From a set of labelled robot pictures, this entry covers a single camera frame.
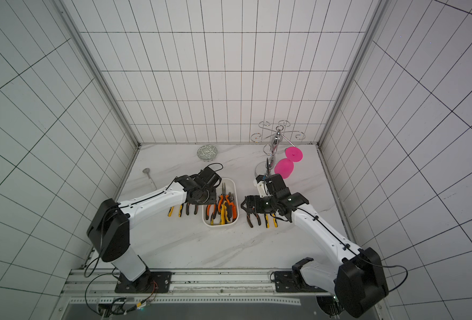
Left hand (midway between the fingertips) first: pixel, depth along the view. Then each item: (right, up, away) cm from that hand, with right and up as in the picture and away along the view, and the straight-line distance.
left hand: (207, 201), depth 86 cm
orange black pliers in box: (+10, -2, +3) cm, 11 cm away
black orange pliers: (-10, -5, +6) cm, 13 cm away
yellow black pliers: (-6, +5, -29) cm, 30 cm away
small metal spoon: (-37, +12, +21) cm, 44 cm away
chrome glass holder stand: (+29, +14, +17) cm, 37 cm away
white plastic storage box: (+10, +6, +8) cm, 14 cm away
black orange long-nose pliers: (+19, -9, +2) cm, 21 cm away
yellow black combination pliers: (+27, -9, +1) cm, 29 cm away
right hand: (+16, -1, -7) cm, 17 cm away
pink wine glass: (+35, +15, +1) cm, 38 cm away
